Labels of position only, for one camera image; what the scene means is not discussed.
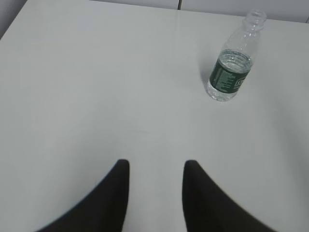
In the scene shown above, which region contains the clear green-label water bottle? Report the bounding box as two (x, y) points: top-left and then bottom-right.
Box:
(206, 10), (267, 102)

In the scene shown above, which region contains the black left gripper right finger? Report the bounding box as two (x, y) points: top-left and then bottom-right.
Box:
(183, 160), (274, 232)

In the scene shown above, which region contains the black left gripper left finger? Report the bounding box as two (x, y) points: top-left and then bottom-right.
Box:
(40, 159), (130, 232)

